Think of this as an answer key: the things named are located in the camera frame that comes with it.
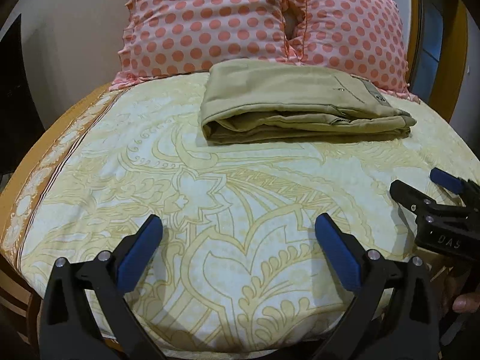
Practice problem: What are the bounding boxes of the khaki pants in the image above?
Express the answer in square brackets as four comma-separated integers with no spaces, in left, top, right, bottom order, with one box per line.
[199,59,416,145]

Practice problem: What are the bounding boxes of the person's right hand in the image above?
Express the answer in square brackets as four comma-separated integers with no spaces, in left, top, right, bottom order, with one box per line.
[452,292,480,313]

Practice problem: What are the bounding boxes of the yellow patterned bedsheet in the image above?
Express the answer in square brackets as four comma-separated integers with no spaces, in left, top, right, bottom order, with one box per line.
[1,73,479,359]

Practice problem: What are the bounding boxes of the polka dot pillow right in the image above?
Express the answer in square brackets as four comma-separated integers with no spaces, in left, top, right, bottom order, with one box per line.
[287,0,419,102]

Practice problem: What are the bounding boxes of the polka dot pillow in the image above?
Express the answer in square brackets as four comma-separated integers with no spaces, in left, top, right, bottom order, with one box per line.
[287,0,419,102]
[111,0,296,90]

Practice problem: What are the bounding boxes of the black television screen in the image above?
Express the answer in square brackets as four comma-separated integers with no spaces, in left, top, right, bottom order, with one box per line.
[1,16,45,176]

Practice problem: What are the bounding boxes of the polka dot pillow left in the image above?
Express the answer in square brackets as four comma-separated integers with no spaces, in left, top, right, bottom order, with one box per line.
[111,0,296,90]

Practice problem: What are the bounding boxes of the wooden door frame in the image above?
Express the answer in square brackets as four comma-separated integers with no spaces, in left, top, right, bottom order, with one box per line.
[394,0,469,122]

